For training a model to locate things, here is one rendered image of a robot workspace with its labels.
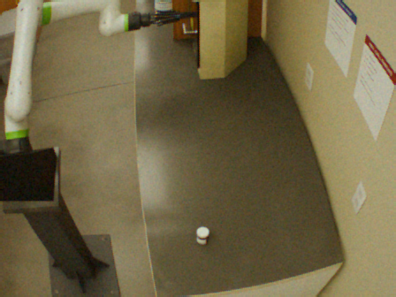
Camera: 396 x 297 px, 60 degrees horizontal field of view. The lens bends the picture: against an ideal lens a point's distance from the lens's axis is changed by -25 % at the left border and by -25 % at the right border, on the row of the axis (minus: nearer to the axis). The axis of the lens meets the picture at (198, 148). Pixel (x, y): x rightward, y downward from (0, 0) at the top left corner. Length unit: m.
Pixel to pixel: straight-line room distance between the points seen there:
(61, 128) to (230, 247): 2.09
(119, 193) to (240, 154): 1.24
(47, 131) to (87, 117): 0.39
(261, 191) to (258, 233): 0.19
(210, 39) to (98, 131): 1.52
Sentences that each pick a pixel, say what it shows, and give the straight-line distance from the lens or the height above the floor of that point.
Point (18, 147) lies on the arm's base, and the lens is 1.58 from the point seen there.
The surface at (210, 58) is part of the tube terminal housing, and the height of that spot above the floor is 1.06.
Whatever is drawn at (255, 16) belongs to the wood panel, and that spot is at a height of 1.09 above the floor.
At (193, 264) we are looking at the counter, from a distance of 1.44.
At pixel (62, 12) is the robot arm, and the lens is 1.72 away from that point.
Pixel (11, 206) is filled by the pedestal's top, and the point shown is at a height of 0.94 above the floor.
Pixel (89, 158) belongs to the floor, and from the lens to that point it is 2.99.
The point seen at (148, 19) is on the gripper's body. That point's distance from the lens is 1.78.
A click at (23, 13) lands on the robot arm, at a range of 1.52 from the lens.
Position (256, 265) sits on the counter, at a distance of 1.44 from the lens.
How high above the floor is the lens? 2.24
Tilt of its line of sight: 49 degrees down
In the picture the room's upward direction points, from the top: straight up
